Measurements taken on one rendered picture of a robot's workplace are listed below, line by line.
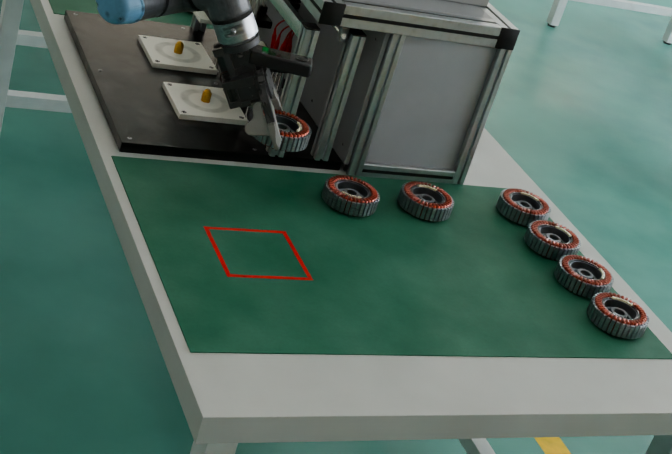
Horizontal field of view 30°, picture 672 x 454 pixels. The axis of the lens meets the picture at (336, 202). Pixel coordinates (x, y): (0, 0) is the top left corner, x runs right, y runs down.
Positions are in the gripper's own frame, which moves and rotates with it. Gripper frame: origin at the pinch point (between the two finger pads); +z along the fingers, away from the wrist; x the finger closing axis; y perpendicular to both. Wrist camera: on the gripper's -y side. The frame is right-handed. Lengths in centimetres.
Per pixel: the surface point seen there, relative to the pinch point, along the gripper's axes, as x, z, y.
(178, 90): -32.9, -0.5, 23.5
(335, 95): -18.4, 3.1, -9.7
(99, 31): -57, -10, 42
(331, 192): -2.8, 16.0, -5.3
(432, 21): -22.3, -5.5, -31.9
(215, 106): -29.5, 3.7, 16.4
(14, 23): -131, 5, 85
